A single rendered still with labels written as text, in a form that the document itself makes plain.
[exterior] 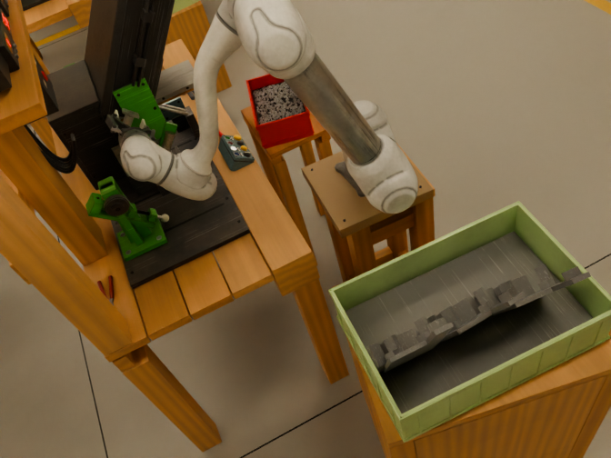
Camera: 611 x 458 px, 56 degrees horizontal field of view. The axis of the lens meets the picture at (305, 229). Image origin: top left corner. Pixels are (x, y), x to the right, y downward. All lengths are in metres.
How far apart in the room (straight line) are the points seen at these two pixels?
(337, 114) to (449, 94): 2.24
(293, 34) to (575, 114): 2.49
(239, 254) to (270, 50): 0.81
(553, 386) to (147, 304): 1.19
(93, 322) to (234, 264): 0.46
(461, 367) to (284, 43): 0.93
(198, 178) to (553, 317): 1.05
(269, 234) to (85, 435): 1.41
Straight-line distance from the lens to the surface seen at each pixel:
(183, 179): 1.69
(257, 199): 1.98
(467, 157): 3.26
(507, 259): 1.79
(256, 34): 1.27
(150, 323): 1.84
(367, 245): 2.00
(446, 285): 1.73
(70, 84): 2.24
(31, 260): 1.51
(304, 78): 1.39
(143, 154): 1.63
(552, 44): 4.06
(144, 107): 2.05
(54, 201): 1.90
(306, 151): 2.73
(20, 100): 1.65
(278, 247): 1.82
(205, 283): 1.85
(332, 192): 1.94
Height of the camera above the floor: 2.30
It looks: 49 degrees down
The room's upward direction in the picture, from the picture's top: 17 degrees counter-clockwise
